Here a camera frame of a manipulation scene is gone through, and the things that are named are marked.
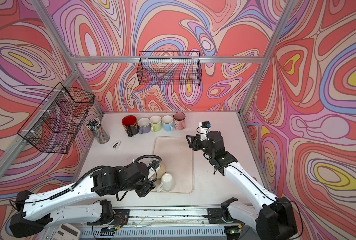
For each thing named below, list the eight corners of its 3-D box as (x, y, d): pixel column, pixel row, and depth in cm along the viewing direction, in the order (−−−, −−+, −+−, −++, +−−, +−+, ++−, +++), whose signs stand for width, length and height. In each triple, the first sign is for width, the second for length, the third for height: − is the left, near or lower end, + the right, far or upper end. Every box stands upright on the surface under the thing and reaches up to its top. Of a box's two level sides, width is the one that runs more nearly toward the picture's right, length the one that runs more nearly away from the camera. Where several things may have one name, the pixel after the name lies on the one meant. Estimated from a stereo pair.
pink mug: (173, 133, 108) (172, 123, 100) (173, 121, 116) (173, 111, 107) (185, 133, 108) (186, 123, 100) (185, 121, 116) (185, 111, 107)
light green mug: (150, 135, 107) (148, 127, 100) (152, 124, 114) (150, 115, 107) (161, 135, 107) (160, 127, 100) (162, 124, 114) (161, 115, 107)
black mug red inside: (123, 139, 104) (118, 130, 96) (127, 124, 113) (123, 115, 105) (137, 139, 104) (134, 130, 96) (141, 124, 113) (138, 115, 105)
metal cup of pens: (96, 144, 103) (82, 127, 89) (100, 135, 108) (88, 118, 94) (108, 144, 103) (97, 127, 89) (111, 135, 108) (101, 118, 94)
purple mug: (140, 134, 108) (138, 127, 101) (140, 125, 113) (137, 118, 107) (151, 133, 109) (149, 125, 102) (150, 124, 114) (148, 116, 108)
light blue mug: (162, 133, 108) (161, 125, 100) (163, 123, 114) (162, 115, 107) (172, 133, 108) (172, 125, 100) (173, 123, 114) (172, 115, 107)
